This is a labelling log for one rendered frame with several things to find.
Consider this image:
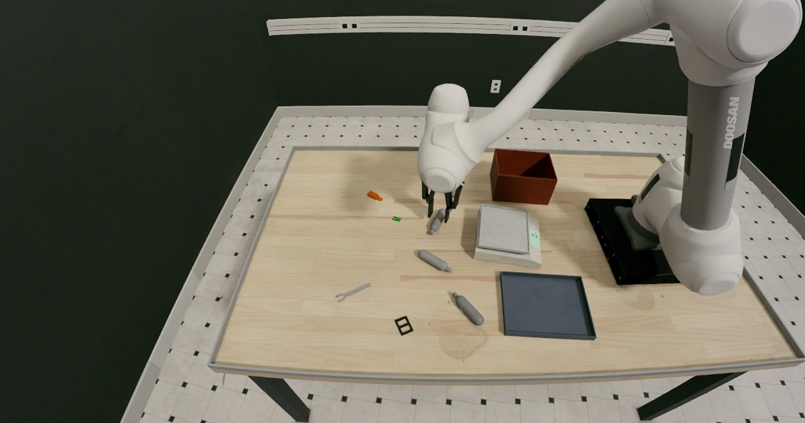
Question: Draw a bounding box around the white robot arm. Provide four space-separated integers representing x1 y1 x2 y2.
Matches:
417 0 802 295

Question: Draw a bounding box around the grey table edge trim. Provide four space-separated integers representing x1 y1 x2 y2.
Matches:
207 146 805 382

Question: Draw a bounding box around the grey co2 cylinder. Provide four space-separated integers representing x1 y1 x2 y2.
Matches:
418 250 452 273
430 208 445 235
452 292 484 326

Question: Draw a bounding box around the white digital scale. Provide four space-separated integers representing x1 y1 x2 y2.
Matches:
474 204 541 268

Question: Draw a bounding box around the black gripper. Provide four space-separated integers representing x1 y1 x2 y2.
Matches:
421 181 465 223

